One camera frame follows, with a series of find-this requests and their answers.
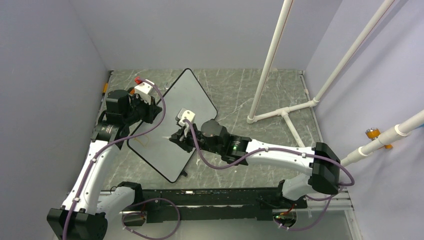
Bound white PVC pipe frame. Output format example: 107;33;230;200
246;0;397;148

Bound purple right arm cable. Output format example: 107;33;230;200
183;119;356;232

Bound orange-black screwdriver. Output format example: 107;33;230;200
101;83;109;97

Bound white whiteboard black frame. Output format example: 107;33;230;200
127;68;218;183

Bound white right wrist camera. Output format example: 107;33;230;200
175;108;196;137

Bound orange clamp on pipe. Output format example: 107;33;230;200
365;127;381;141

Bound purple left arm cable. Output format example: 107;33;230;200
62;78;181;240

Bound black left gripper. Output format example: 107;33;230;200
124;92;162;126

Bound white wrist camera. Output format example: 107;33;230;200
175;108;196;137
134;76;155;105

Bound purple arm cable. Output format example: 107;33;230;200
183;119;356;232
62;78;181;240

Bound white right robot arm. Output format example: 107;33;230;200
168;119;341;208

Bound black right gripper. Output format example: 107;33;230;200
169;122;223;155

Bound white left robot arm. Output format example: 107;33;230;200
46;89;162;240

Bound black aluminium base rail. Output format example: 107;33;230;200
61;187;352;223

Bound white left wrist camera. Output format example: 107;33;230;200
134;76;155;105

